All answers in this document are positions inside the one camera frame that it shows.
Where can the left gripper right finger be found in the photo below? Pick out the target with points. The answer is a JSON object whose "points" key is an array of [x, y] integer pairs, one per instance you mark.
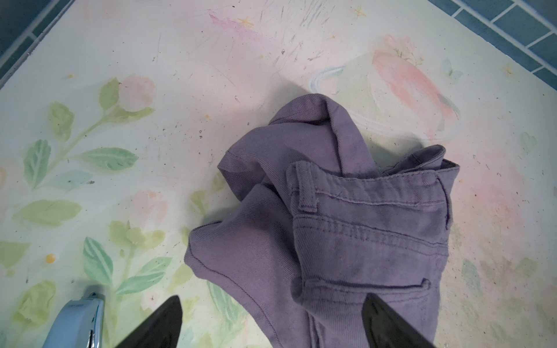
{"points": [[385, 328]]}

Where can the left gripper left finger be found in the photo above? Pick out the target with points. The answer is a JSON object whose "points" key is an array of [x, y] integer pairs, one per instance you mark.
{"points": [[161, 329]]}

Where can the purple trousers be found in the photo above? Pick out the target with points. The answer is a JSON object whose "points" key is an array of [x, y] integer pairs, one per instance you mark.
{"points": [[319, 227]]}

